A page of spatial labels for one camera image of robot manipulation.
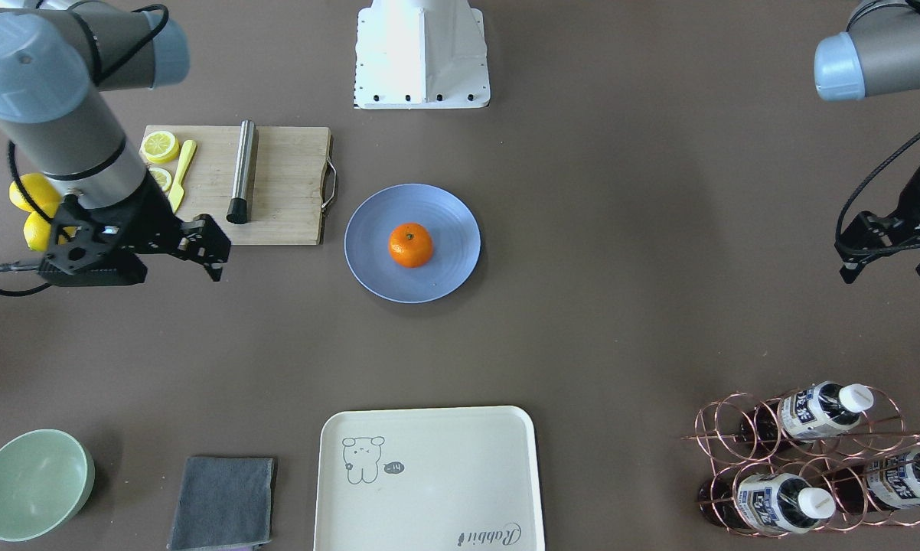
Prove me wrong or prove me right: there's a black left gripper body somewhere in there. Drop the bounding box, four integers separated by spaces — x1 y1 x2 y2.
835 165 920 265

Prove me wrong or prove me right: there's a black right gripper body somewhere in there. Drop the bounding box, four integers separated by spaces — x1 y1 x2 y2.
121 172 232 265

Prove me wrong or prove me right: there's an orange fruit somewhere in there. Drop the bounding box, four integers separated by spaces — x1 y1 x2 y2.
387 222 435 269

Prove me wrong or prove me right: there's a blue round plate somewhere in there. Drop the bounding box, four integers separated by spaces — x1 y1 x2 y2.
344 184 481 304

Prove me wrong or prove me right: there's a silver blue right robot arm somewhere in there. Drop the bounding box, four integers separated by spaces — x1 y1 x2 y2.
0 1 230 287

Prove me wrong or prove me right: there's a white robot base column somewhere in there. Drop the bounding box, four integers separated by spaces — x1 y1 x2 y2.
353 1 491 109

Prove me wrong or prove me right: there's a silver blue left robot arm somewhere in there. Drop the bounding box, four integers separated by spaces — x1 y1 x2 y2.
814 1 920 283

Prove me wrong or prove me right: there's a yellow plastic knife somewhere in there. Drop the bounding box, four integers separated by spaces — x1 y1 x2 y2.
167 139 197 214

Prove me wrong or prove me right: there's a steel muddler black tip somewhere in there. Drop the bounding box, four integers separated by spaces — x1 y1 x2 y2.
226 119 259 224

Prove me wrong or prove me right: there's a thick lemon half slice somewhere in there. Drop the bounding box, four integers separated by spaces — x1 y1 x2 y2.
139 130 181 165

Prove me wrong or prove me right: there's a wooden cutting board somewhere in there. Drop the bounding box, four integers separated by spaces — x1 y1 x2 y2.
144 123 335 246

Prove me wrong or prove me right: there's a lower yellow lemon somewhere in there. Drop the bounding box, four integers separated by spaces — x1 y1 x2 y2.
23 210 76 252

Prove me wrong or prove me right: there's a yellow lemon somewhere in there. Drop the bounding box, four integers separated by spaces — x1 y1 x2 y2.
8 172 62 217
23 210 76 252

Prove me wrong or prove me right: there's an upper yellow lemon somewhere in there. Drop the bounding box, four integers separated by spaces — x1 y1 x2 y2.
8 172 62 217

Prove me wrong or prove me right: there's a top drink bottle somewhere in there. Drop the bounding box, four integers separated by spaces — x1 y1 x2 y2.
736 381 874 452

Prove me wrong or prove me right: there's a drink bottle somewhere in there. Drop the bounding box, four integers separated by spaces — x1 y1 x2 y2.
696 473 837 537
736 381 874 452
831 448 920 514

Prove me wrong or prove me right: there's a lower drink bottle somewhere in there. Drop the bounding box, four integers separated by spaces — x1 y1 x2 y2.
831 448 920 514
696 473 837 537

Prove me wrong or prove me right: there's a grey folded cloth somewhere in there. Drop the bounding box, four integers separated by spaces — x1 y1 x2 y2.
167 455 277 550

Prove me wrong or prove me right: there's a light green bowl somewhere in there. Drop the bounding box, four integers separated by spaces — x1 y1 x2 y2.
0 429 96 542

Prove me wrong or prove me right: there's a cream rabbit tray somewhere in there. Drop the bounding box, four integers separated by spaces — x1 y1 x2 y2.
313 406 546 550

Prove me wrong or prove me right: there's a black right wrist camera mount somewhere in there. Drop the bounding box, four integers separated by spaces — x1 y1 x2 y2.
38 193 146 287

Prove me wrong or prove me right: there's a copper wire bottle rack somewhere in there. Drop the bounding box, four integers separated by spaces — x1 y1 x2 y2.
692 381 920 538

